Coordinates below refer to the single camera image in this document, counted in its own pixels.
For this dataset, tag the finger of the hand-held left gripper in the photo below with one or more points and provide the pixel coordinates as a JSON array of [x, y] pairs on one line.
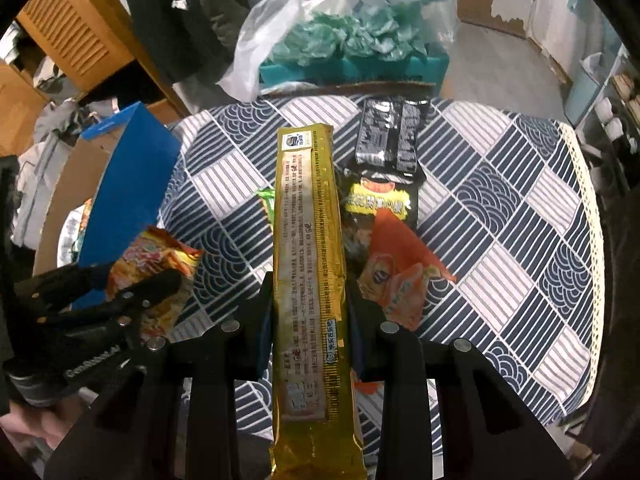
[[60, 285], [150, 290]]

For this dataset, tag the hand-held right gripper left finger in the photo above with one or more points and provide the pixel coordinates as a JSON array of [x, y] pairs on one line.
[[262, 330]]

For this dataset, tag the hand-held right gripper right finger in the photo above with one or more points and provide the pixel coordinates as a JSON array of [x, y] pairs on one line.
[[356, 350]]

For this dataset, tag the orange red snack packet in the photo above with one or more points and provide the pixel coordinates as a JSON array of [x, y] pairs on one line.
[[150, 260]]

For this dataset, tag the long yellow snack packet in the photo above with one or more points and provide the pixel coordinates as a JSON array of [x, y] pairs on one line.
[[310, 260]]

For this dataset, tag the orange cracker packet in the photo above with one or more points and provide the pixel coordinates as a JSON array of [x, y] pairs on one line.
[[400, 270]]

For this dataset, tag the blue cardboard box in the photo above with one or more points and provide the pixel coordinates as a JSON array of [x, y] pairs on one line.
[[135, 170]]

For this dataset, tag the green snack packet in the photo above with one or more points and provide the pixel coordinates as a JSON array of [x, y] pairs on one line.
[[266, 202]]

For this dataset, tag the dark snack packet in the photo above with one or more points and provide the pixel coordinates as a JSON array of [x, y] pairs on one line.
[[380, 200]]

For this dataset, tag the black snack packet white print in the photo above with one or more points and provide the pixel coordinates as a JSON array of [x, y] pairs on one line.
[[390, 135]]

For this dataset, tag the person's left hand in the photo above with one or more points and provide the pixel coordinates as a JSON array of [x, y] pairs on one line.
[[30, 427]]

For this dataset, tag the grey clothing pile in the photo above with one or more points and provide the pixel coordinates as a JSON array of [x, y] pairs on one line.
[[60, 110]]

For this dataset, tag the blue white patterned tablecloth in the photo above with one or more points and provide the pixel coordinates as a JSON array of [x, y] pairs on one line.
[[500, 210]]

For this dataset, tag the wooden louvered wardrobe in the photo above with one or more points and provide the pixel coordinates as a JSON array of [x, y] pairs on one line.
[[65, 25]]

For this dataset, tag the white plastic bag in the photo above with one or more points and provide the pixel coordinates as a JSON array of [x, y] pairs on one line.
[[250, 45]]

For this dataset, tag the black coat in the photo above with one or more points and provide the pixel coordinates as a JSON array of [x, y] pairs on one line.
[[170, 20]]

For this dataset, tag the teal cardboard tray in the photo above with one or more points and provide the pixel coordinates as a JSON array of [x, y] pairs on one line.
[[350, 72]]

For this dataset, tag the light blue bin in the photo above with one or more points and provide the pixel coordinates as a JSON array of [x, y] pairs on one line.
[[582, 90]]

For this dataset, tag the shoe rack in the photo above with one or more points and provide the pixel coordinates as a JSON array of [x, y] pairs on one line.
[[620, 120]]

